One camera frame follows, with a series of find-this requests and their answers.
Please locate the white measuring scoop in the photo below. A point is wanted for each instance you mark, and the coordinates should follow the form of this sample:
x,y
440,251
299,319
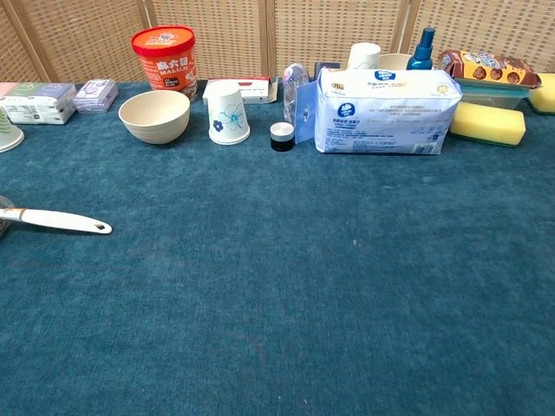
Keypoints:
x,y
56,220

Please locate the clear container teal rim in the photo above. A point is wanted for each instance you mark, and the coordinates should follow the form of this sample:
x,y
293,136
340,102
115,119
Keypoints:
x,y
494,96

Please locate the clear plastic water bottle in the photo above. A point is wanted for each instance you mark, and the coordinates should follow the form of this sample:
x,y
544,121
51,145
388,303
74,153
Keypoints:
x,y
294,84

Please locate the red instant noodle tub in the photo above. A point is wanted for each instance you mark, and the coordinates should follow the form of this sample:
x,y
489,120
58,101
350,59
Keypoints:
x,y
165,60

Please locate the multicolour pocket tissue multipack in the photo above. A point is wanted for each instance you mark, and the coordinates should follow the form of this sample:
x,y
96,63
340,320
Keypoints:
x,y
37,102

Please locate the blue white tissue pack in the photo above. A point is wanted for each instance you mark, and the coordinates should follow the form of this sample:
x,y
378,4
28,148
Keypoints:
x,y
381,112

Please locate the blue spray bottle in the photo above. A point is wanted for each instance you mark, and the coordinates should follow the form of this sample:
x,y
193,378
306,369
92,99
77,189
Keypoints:
x,y
422,54

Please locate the paper cup blue flower print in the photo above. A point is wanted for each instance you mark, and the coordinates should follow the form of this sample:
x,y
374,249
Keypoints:
x,y
363,55
227,115

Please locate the yellow sponge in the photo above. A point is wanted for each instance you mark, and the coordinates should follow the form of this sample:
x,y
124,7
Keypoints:
x,y
543,93
487,123

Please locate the teal tablecloth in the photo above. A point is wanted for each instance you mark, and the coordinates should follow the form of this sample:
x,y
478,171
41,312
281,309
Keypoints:
x,y
277,281

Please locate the brown cookie package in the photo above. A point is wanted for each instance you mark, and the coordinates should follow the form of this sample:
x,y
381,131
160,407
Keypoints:
x,y
490,67

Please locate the dark blue patterned box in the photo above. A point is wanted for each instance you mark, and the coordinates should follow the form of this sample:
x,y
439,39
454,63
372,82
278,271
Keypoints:
x,y
325,67

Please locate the beige plastic bowl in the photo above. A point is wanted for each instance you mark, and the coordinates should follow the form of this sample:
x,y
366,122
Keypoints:
x,y
395,61
154,117

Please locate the bamboo folding screen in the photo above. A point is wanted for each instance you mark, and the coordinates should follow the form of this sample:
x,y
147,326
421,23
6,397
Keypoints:
x,y
243,34

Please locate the white and red card box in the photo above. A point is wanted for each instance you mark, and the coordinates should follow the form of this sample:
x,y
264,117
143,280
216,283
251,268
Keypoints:
x,y
256,89

